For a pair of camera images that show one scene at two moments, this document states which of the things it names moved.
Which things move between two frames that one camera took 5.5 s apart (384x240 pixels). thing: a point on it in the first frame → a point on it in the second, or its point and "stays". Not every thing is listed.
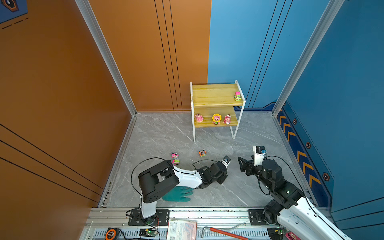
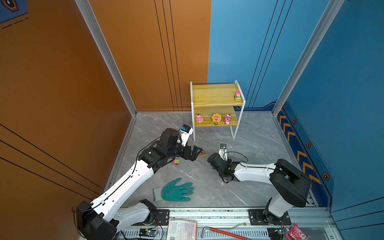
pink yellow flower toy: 216,118 stays
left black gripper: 224,177 → 193,154
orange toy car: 202,153 stays
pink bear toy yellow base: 199,118 stays
